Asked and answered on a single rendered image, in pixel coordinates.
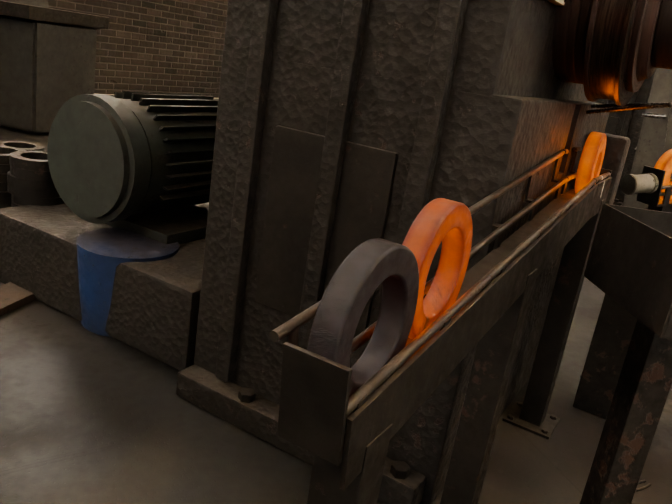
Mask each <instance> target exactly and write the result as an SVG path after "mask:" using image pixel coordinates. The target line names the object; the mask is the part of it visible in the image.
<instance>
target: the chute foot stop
mask: <svg viewBox="0 0 672 504"><path fill-rule="evenodd" d="M351 375H352V369H351V368H348V367H346V366H344V365H341V364H339V363H337V362H334V361H332V360H330V359H327V358H325V357H322V356H320V355H318V354H315V353H313V352H311V351H308V350H306V349H303V348H301V347H299V346H296V345H294V344H292V343H289V342H285V343H284V344H283V356H282V371H281V387H280V402H279V417H278V432H277V435H278V436H280V437H282V438H284V439H286V440H288V441H290V442H292V443H294V444H296V445H298V446H300V447H302V448H304V449H306V450H308V451H310V452H312V453H313V454H315V455H317V456H319V457H321V458H323V459H325V460H327V461H329V462H331V463H333V464H335V465H337V466H339V465H340V464H341V461H342V453H343V444H344V435H345V427H346V418H347V409H348V401H349V392H350V383H351Z"/></svg>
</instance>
